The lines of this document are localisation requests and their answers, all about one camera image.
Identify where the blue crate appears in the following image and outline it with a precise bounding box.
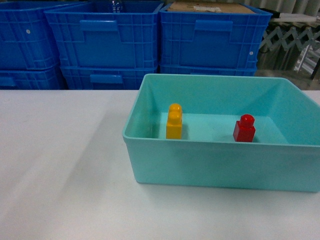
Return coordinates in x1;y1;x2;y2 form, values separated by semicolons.
44;0;164;69
159;6;272;69
159;64;257;77
60;66;158;90
0;65;67;90
0;1;80;70

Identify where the expandable roller conveyor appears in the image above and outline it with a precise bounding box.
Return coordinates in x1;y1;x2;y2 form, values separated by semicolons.
257;21;320;71

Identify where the red toy block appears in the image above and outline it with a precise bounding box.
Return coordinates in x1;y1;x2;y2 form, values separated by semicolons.
233;114;256;143

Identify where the blue crate bottom right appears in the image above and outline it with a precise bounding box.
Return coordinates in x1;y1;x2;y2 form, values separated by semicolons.
159;64;257;77

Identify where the blue crate top left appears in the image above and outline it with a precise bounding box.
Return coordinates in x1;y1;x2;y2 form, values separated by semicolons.
0;1;80;70

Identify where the blue crate bottom left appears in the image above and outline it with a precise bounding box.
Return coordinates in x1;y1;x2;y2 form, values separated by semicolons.
0;65;67;90

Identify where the blue crate bottom middle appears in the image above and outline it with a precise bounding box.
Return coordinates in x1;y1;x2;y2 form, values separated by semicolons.
60;66;158;90

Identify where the blue crate top right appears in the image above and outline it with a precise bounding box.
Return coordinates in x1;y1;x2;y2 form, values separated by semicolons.
159;6;272;69

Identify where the blue crate top middle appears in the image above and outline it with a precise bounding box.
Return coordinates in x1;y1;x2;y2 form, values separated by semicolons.
44;0;164;69

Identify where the teal plastic box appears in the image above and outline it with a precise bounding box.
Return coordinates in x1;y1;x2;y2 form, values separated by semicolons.
122;74;320;192

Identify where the yellow toy block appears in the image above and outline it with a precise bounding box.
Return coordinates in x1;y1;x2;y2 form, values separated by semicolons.
166;103;183;139

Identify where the cardboard sheet in crate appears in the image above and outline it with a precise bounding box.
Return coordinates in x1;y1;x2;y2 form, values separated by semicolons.
167;1;255;14

